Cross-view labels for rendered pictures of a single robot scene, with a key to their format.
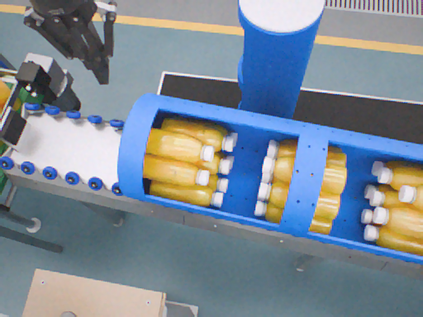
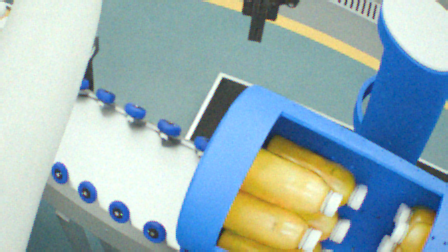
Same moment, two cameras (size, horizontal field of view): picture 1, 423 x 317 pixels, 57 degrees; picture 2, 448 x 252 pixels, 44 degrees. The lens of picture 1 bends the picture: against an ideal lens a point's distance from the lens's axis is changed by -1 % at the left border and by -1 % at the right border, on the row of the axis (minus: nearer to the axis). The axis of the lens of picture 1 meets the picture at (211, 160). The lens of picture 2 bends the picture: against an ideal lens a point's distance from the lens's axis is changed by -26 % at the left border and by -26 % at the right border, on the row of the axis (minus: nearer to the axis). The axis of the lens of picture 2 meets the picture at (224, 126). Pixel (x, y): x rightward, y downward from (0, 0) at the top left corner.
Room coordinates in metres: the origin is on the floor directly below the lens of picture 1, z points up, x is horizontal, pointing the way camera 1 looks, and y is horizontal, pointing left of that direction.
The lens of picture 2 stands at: (-0.10, 0.20, 2.07)
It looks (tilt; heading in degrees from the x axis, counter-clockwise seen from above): 58 degrees down; 358
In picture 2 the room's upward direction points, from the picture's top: 6 degrees clockwise
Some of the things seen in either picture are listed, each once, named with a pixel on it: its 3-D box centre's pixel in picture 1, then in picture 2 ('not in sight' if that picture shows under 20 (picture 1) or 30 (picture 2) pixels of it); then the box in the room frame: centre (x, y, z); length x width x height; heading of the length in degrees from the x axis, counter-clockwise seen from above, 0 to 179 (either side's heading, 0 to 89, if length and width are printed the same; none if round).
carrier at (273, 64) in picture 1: (270, 73); (394, 120); (0.91, -0.32, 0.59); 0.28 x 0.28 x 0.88
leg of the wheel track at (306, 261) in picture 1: (311, 257); not in sight; (0.14, -0.35, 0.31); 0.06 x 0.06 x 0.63; 67
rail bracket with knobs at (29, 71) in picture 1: (34, 80); not in sight; (0.81, 0.55, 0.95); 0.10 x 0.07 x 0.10; 157
